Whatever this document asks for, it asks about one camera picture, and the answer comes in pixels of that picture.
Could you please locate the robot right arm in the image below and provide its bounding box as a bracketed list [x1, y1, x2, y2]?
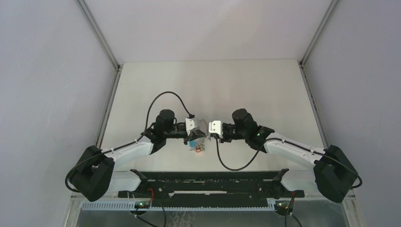
[208, 108, 363, 203]

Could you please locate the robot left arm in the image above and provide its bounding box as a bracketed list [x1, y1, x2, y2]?
[65, 109, 207, 202]

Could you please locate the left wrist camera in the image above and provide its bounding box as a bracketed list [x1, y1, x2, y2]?
[185, 118, 199, 134]

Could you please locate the left camera cable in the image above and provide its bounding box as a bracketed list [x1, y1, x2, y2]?
[144, 91, 195, 135]

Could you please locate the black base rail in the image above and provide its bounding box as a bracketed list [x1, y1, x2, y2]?
[118, 169, 305, 207]

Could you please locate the white slotted cable duct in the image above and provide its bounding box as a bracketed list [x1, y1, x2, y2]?
[81, 201, 275, 211]

